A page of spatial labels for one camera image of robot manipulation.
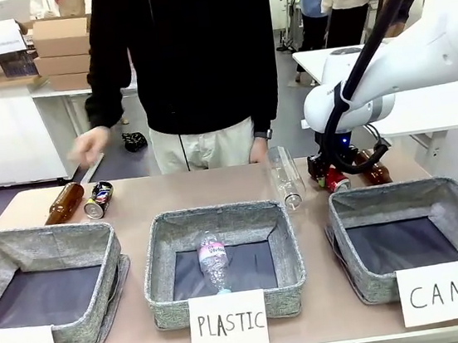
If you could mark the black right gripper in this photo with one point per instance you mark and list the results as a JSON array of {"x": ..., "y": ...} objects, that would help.
[{"x": 335, "y": 148}]

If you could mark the red crushed soda can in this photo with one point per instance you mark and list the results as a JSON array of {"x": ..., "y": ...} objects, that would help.
[{"x": 337, "y": 181}]

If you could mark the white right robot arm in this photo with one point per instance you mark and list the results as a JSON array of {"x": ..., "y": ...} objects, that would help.
[{"x": 416, "y": 60}]

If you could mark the person's left forearm black sleeve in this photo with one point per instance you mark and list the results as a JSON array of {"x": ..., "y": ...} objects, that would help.
[{"x": 264, "y": 92}]

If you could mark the person's right forearm black sleeve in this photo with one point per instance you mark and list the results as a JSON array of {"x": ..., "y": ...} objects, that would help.
[{"x": 104, "y": 90}]

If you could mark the grey fabric basket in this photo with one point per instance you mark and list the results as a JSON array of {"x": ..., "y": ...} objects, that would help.
[
  {"x": 223, "y": 264},
  {"x": 412, "y": 232},
  {"x": 46, "y": 282}
]

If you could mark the white paper label CAN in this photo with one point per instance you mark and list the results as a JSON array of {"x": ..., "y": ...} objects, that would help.
[{"x": 436, "y": 293}]

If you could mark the dark blue crushed can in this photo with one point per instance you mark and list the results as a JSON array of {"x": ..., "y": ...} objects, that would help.
[{"x": 99, "y": 199}]

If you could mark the person's left hand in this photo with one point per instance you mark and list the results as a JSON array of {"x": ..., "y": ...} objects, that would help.
[{"x": 258, "y": 151}]

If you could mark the person's right hand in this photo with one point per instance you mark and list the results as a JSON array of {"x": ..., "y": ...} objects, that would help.
[{"x": 89, "y": 146}]

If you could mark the brown glass bottle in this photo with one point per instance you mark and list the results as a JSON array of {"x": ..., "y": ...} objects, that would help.
[
  {"x": 65, "y": 203},
  {"x": 377, "y": 170}
]

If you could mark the clear empty plastic bottle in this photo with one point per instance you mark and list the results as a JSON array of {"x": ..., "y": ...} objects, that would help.
[{"x": 286, "y": 179}]

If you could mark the black wrist watch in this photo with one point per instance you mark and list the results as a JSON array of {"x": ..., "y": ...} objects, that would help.
[{"x": 264, "y": 134}]

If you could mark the crushed pink-label plastic bottle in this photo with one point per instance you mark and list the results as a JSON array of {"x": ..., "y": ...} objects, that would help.
[{"x": 214, "y": 261}]

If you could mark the bystander in blue top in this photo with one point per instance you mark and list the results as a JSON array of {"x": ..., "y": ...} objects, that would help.
[{"x": 310, "y": 2}]

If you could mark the person's torso black sweater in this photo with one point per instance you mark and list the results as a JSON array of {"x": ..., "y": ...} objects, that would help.
[{"x": 194, "y": 54}]

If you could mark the white paper label PLASTIC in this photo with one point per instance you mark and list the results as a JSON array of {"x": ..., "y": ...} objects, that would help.
[{"x": 229, "y": 325}]

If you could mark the black bag on floor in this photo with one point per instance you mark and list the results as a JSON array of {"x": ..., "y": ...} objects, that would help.
[{"x": 134, "y": 141}]

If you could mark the flat cardboard box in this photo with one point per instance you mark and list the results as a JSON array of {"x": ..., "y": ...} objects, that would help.
[
  {"x": 69, "y": 81},
  {"x": 62, "y": 65}
]

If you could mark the large cardboard box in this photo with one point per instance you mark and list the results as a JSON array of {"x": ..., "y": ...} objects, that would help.
[{"x": 61, "y": 37}]

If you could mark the white cabinet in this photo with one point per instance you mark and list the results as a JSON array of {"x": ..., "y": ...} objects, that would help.
[{"x": 7, "y": 132}]

